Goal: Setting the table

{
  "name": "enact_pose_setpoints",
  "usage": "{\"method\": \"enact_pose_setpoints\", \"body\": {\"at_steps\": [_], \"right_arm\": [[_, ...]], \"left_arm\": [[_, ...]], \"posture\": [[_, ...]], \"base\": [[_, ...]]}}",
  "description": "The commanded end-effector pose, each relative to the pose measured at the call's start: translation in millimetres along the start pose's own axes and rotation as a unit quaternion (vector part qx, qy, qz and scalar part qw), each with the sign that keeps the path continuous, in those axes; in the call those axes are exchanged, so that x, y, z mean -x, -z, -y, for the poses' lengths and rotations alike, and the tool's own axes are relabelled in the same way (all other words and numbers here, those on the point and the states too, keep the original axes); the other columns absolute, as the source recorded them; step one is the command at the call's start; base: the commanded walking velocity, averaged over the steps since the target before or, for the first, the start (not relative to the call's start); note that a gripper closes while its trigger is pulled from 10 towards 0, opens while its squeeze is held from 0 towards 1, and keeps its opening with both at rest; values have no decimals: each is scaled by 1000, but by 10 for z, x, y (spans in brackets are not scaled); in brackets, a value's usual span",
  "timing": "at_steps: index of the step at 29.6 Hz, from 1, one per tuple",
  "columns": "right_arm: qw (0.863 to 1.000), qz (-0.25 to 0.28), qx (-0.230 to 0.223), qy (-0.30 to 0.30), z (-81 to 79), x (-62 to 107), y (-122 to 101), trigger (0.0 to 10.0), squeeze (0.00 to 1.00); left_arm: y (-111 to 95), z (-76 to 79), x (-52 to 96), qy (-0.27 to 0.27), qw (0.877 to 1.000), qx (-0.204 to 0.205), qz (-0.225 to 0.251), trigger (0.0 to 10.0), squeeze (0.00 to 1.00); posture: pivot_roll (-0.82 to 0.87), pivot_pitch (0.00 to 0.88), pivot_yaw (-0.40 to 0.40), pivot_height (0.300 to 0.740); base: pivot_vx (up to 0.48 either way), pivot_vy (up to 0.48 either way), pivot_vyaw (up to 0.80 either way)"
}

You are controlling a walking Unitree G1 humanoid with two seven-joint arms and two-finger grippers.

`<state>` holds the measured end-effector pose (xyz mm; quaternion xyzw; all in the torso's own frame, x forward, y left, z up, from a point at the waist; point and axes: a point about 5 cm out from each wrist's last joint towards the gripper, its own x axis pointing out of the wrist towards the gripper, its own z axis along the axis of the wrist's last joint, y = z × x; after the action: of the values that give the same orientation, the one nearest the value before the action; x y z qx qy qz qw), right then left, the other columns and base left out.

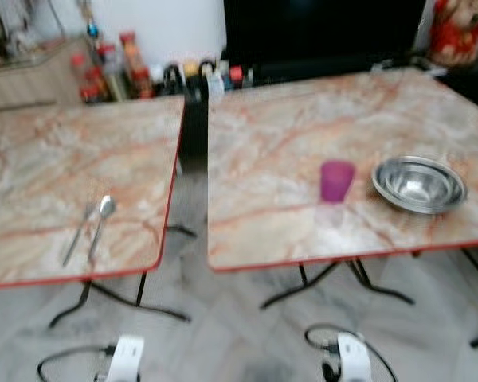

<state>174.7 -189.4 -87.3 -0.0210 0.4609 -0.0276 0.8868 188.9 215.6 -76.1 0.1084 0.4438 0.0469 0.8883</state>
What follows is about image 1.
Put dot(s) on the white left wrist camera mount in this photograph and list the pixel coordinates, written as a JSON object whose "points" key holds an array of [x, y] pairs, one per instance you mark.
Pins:
{"points": [[127, 358]]}

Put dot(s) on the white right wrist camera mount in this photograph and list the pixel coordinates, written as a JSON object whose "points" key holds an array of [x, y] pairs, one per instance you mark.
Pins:
{"points": [[353, 356]]}

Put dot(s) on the red gold figurine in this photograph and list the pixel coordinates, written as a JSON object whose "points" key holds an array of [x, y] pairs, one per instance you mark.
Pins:
{"points": [[458, 36]]}

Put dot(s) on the steel spoon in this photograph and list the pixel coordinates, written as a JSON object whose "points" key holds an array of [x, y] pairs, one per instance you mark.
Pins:
{"points": [[106, 207]]}

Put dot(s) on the black metal table legs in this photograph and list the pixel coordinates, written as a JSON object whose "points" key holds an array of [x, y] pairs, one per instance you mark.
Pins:
{"points": [[303, 274], [141, 290]]}

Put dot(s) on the steel fork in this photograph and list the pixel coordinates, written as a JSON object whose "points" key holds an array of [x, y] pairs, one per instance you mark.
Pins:
{"points": [[78, 239]]}

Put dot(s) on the tall orange snack jar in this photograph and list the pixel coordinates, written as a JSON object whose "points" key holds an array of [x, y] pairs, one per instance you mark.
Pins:
{"points": [[134, 60]]}

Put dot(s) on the light wooden drawer cabinet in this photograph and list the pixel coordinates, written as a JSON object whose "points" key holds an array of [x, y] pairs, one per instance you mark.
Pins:
{"points": [[28, 79]]}

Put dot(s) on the black plush toy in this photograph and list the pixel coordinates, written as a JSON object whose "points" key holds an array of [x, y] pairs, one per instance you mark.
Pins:
{"points": [[173, 79]]}

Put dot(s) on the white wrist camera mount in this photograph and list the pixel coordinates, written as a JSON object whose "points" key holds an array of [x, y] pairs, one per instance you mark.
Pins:
{"points": [[353, 356], [127, 358]]}

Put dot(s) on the steel canister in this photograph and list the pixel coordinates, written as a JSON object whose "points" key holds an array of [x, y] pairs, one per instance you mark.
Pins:
{"points": [[115, 81]]}

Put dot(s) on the black television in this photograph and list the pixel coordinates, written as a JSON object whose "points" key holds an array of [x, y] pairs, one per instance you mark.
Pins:
{"points": [[323, 32]]}

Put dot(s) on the clear jar red lid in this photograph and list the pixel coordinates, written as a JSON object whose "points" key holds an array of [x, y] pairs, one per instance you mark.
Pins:
{"points": [[88, 79]]}

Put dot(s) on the stainless steel bowl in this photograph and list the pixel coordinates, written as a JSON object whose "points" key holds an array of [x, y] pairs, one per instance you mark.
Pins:
{"points": [[420, 185]]}

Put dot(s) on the blue round ornament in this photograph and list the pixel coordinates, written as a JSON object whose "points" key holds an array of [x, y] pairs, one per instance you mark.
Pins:
{"points": [[92, 31]]}

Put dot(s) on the purple plastic cup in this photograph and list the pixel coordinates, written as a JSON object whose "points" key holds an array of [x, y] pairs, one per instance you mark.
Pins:
{"points": [[337, 179]]}

